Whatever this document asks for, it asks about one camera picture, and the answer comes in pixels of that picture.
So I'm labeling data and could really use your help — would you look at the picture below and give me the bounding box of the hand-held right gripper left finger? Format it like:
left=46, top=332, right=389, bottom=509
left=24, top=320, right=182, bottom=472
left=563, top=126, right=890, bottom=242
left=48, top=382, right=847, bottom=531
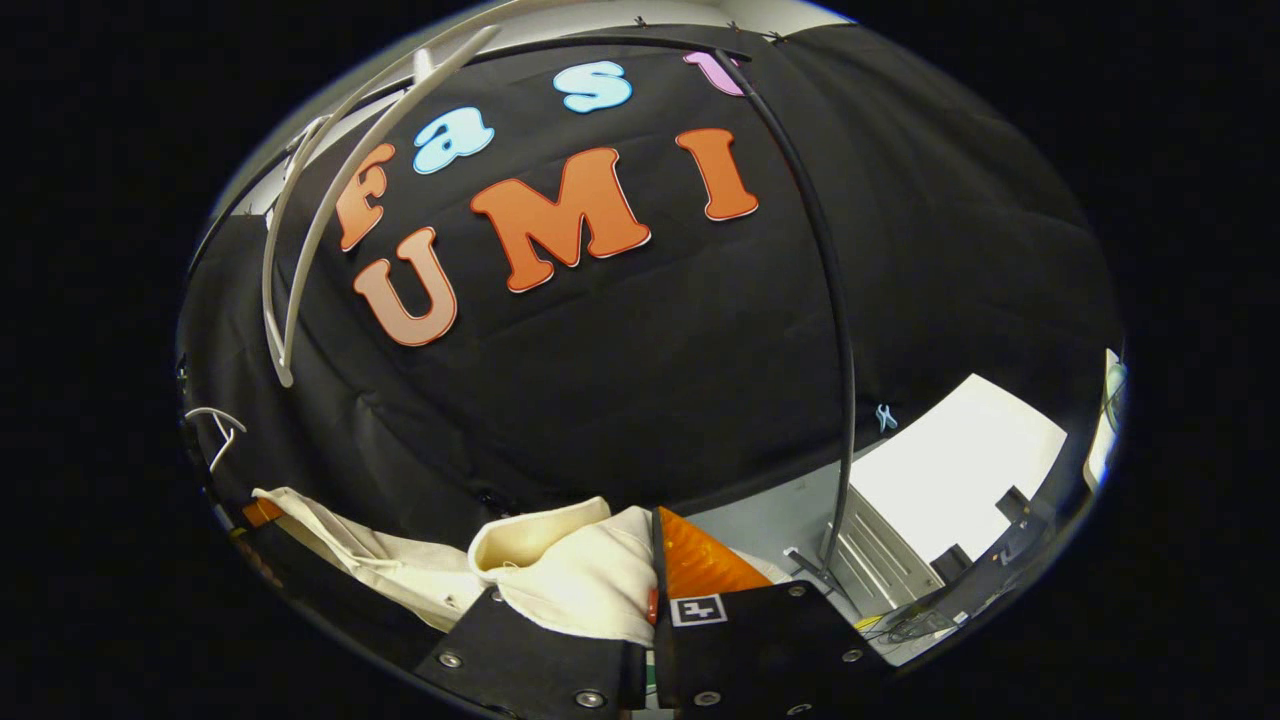
left=413, top=585, right=649, bottom=719

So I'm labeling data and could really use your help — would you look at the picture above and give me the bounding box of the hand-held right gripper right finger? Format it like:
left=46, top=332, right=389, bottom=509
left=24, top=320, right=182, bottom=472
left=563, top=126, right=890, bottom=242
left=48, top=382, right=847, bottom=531
left=648, top=505, right=896, bottom=720

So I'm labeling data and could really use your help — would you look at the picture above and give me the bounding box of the cream collared shirt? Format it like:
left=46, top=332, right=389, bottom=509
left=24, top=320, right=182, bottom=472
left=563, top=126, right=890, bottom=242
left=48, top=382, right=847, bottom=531
left=250, top=487, right=791, bottom=646

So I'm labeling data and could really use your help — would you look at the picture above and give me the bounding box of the white plastic hanger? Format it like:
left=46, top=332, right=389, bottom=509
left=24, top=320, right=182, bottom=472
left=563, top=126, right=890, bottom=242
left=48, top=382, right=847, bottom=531
left=183, top=405, right=248, bottom=473
left=262, top=0, right=561, bottom=389

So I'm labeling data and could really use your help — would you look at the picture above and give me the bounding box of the grey ribbed metal panel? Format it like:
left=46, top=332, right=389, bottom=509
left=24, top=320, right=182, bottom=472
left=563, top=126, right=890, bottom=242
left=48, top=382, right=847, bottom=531
left=790, top=485, right=946, bottom=616

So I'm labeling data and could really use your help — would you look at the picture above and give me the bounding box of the white flat board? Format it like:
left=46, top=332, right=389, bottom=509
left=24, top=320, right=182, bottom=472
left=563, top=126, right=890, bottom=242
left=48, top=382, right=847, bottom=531
left=850, top=373, right=1069, bottom=566

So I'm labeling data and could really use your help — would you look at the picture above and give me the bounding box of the black backdrop cloth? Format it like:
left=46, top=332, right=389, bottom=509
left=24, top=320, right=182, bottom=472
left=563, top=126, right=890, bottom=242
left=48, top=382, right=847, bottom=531
left=178, top=25, right=1126, bottom=546

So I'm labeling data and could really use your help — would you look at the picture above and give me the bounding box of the white rounded object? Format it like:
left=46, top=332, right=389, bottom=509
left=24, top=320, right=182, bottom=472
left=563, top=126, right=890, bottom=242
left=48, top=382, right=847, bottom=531
left=1085, top=348, right=1129, bottom=491

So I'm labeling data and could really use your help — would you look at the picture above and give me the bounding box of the tangle of thin cables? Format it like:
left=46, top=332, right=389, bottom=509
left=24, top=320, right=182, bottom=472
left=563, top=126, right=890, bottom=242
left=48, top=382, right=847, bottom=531
left=855, top=600, right=961, bottom=646

